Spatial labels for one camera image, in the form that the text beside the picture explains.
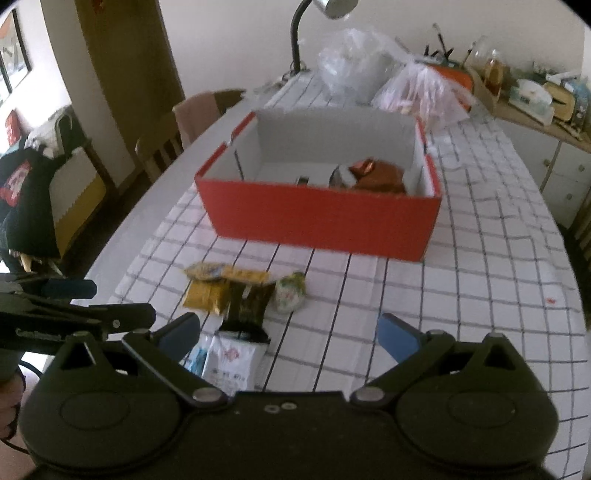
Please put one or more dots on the wall poster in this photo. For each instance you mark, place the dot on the wall poster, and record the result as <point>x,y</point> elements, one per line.
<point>14,50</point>

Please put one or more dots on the brown door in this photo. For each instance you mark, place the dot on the brown door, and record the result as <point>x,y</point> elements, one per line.
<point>129,69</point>

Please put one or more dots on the glass bottle amber liquid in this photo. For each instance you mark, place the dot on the glass bottle amber liquid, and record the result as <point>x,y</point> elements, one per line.
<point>494,76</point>

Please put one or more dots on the white navy snack packet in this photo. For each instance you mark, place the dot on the white navy snack packet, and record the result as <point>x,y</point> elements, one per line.
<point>233,364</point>

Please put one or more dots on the small green white packet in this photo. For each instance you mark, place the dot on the small green white packet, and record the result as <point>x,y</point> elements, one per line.
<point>290,293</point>

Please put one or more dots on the orange container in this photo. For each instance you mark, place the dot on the orange container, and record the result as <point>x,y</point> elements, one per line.
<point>455,76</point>

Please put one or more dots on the black garment red print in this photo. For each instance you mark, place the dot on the black garment red print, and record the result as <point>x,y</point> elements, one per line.
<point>27,207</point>

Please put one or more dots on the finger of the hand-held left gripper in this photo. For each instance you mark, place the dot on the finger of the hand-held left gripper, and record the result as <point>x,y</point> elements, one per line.
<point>129,314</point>
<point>69,288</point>

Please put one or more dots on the yellow tissue holder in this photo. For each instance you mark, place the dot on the yellow tissue holder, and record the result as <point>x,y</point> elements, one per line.
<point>561,104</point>

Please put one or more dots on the golden yellow snack packet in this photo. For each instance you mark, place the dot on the golden yellow snack packet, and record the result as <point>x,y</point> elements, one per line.
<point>205,297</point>

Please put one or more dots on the long yellow snack packet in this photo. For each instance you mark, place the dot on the long yellow snack packet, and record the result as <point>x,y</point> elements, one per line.
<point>240,274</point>

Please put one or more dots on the large brown foil packet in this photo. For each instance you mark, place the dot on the large brown foil packet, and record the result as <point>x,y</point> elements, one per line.
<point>378,180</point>

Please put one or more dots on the pink cloth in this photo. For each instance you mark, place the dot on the pink cloth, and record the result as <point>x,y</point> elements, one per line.
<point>196,117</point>

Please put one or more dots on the blue snack packet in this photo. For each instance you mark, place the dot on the blue snack packet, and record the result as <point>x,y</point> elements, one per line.
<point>198,360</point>

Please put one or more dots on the large clear plastic bag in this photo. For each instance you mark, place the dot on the large clear plastic bag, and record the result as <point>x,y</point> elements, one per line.
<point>360,69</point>

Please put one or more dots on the clear glass jar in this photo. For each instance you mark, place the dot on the clear glass jar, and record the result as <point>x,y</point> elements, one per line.
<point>478,50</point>

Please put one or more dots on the plastic bag with pink contents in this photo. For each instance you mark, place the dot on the plastic bag with pink contents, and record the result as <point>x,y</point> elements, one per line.
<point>425,97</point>

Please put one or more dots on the wooden chair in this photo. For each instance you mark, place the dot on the wooden chair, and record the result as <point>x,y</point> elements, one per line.
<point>579,240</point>
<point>152,152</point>

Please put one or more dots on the tissue box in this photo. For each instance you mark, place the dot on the tissue box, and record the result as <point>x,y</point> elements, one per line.
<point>531,104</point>

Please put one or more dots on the silver foil snack packet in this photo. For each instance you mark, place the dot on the silver foil snack packet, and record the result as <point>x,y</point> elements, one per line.
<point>339,177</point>

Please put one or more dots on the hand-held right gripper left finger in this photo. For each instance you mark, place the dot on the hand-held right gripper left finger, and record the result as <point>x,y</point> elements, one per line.
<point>182,334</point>

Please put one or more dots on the white wooden cabinet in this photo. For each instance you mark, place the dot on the white wooden cabinet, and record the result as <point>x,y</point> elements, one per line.
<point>554,166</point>

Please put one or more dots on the silver desk lamp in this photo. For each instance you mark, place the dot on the silver desk lamp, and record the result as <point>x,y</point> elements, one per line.
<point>295,41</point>

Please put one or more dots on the red cushion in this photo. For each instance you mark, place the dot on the red cushion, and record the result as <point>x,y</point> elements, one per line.
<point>12,129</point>

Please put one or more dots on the white checked tablecloth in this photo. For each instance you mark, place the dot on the white checked tablecloth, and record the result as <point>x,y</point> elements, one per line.
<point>485,258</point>

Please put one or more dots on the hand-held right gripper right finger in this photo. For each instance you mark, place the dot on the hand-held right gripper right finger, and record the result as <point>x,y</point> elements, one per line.
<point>397,339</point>

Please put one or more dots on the person's left hand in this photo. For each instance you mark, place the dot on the person's left hand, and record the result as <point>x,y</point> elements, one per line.
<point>9,406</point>

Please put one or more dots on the white yellow furniture panel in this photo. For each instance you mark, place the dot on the white yellow furniture panel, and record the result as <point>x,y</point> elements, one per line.
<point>78,194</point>

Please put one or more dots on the red cardboard box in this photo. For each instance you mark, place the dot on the red cardboard box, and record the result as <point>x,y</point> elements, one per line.
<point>323,221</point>

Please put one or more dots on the dark green snack packet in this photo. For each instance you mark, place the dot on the dark green snack packet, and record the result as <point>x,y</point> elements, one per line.
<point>249,304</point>

